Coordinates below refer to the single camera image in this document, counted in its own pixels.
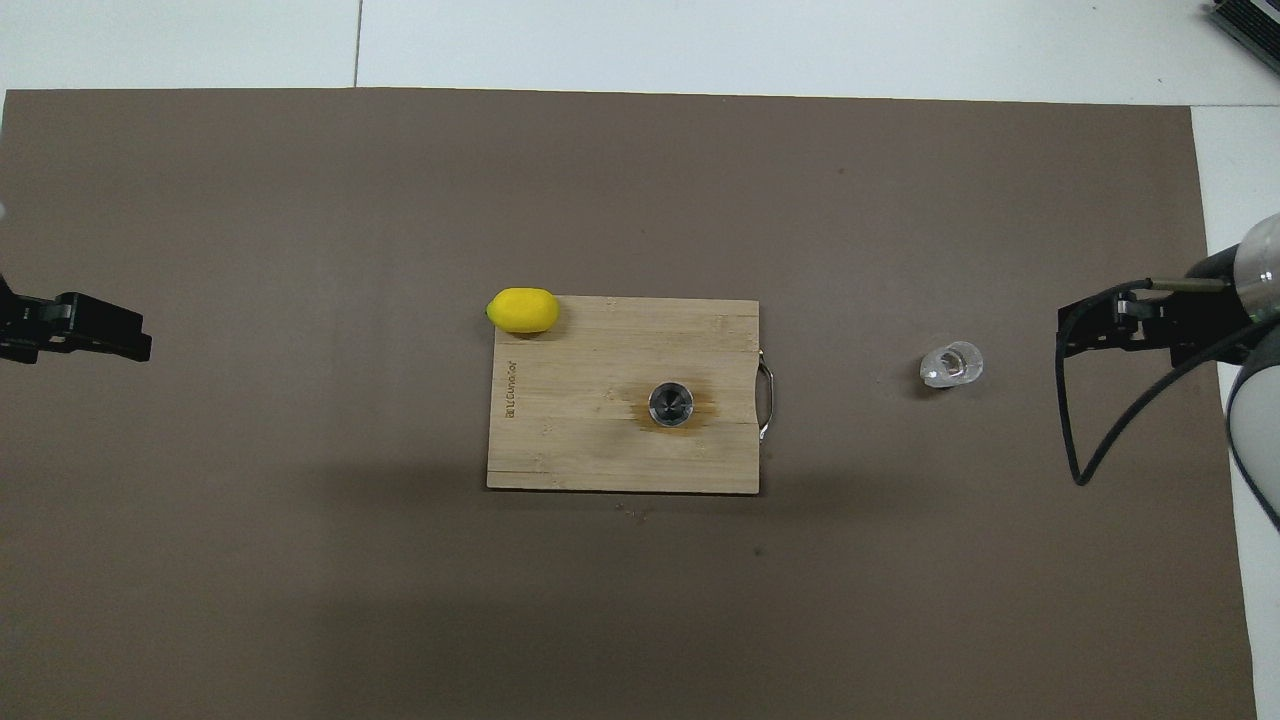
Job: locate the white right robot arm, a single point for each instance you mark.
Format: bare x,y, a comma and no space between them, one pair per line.
1255,420

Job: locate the yellow lemon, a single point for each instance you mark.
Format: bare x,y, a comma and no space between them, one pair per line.
523,311

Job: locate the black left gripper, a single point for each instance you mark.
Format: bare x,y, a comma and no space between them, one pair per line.
12,325

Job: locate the clear shot glass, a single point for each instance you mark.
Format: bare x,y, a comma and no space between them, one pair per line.
952,364

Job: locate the brown table mat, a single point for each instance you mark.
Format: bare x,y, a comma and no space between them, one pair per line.
640,620

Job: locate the bamboo cutting board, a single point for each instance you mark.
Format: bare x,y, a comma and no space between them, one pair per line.
570,440

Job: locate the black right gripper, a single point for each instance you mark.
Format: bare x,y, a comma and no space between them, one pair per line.
1205,320

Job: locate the grey ribbed device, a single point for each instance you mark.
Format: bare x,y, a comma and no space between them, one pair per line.
1250,25

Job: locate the steel double jigger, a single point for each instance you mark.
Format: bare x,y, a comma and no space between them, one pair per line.
671,403

